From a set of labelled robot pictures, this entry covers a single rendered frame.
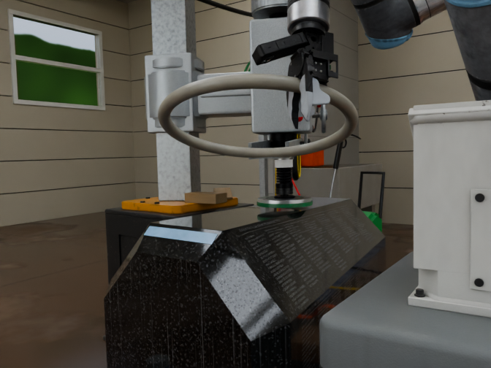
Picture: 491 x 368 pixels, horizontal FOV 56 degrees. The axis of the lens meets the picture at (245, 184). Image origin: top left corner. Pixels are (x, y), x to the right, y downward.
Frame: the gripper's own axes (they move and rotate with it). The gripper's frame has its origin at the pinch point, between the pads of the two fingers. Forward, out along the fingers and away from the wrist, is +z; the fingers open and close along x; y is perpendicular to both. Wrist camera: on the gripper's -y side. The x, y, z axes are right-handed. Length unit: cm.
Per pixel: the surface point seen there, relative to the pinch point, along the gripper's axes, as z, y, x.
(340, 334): 38, -11, -33
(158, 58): -83, -12, 144
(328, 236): 12, 49, 76
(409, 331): 38, -6, -39
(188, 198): -12, 10, 152
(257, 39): -56, 14, 65
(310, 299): 36, 28, 49
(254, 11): -68, 13, 65
